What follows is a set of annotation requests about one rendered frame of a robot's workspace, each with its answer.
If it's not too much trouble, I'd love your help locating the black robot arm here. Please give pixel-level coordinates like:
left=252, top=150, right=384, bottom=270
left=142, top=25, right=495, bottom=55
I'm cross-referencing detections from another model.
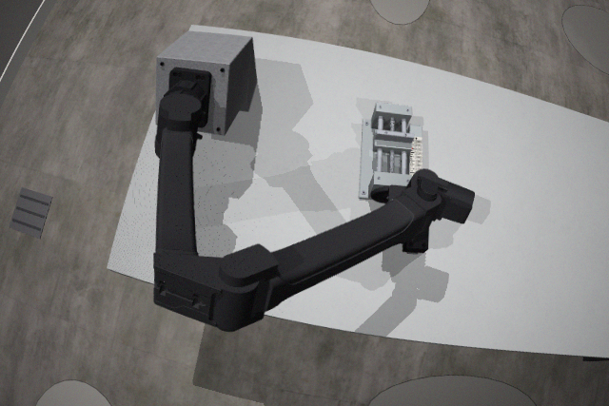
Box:
left=153, top=68, right=475, bottom=332

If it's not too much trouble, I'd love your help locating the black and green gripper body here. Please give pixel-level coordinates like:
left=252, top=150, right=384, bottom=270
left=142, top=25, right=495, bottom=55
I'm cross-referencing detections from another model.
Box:
left=388, top=184, right=406, bottom=201

